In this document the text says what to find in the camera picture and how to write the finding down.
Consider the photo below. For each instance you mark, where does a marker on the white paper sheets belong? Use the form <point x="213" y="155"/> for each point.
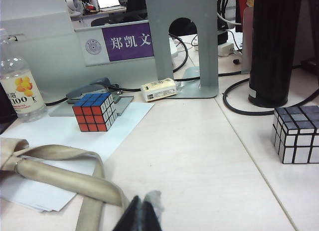
<point x="62" y="141"/>

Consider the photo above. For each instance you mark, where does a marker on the clear plastic drink bottle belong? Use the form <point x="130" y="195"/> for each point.
<point x="23" y="91"/>

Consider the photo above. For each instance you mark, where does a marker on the silver mirror cube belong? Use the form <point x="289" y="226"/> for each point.
<point x="296" y="138"/>

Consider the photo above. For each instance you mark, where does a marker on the beige canvas tote bag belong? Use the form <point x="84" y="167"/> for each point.
<point x="62" y="173"/>

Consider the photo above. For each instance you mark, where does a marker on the black thermos flask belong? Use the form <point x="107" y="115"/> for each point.
<point x="271" y="54"/>

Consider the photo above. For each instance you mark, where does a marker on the grey stapler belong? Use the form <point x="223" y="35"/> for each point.
<point x="94" y="87"/>

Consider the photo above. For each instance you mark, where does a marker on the purple name plate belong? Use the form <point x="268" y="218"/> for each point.
<point x="127" y="44"/>

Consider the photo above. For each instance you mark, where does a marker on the white power adapter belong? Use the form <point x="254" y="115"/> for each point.
<point x="226" y="49"/>

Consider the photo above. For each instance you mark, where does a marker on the white desk fan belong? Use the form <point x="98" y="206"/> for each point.
<point x="73" y="2"/>

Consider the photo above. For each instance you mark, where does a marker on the coloured Rubik's cube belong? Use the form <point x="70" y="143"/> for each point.
<point x="91" y="116"/>

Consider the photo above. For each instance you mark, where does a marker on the black flat device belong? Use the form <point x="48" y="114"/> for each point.
<point x="6" y="111"/>

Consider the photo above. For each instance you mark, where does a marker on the grey metal bookend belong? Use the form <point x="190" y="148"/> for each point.
<point x="159" y="29"/>

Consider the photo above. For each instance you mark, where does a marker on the open laptop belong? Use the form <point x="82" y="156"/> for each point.
<point x="108" y="1"/>

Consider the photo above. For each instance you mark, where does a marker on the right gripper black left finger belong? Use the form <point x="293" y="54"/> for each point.
<point x="132" y="216"/>

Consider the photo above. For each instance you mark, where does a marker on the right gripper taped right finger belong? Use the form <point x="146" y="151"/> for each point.
<point x="150" y="213"/>

